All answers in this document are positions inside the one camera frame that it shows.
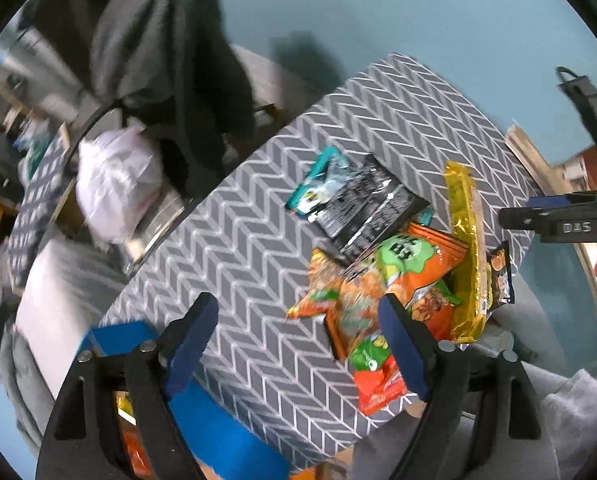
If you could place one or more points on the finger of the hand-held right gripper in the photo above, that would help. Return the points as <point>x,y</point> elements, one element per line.
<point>520,220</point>
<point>595,120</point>

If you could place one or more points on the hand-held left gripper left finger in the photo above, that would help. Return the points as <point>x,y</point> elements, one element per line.
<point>193,342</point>

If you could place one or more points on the long gold snack packet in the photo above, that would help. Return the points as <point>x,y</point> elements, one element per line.
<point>122,404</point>
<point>466,240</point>

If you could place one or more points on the grey quilt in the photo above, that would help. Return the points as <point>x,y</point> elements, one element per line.
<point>23,385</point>

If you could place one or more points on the green bean snack packet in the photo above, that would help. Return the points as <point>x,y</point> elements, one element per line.
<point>348,305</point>

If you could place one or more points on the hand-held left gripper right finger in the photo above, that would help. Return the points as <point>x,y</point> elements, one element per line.
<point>403,347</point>

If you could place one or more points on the dark grey hoodie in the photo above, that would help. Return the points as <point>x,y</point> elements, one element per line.
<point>163,50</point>

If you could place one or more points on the orange packet with green label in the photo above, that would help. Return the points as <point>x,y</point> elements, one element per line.
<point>428,260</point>

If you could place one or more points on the matte black snack packet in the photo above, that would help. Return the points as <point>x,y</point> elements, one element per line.
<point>373,210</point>

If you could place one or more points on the black office chair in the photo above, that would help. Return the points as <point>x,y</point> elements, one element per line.
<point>188,160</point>

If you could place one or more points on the blue-rimmed cardboard box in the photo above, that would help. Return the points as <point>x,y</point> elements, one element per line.
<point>228,440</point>

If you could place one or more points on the wooden board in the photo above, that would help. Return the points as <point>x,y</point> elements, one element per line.
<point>528,157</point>

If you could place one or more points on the red-orange snack packet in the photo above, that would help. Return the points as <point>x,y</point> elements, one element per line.
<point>378,392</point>
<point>131,442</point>

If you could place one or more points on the grey bed sheet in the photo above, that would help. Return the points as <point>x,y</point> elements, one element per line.
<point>58,285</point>

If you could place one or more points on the dark patterned mattress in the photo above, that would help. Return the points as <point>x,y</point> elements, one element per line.
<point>36,205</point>

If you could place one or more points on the person's grey pants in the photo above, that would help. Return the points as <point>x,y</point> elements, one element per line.
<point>578,410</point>

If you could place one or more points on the glossy black snack packet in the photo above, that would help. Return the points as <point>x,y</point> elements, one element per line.
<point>500,280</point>

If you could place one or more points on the teal snack packet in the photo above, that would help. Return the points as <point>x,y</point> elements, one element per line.
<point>318,180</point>

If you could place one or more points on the white plastic bag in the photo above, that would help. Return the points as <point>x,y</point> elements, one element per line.
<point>118,185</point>

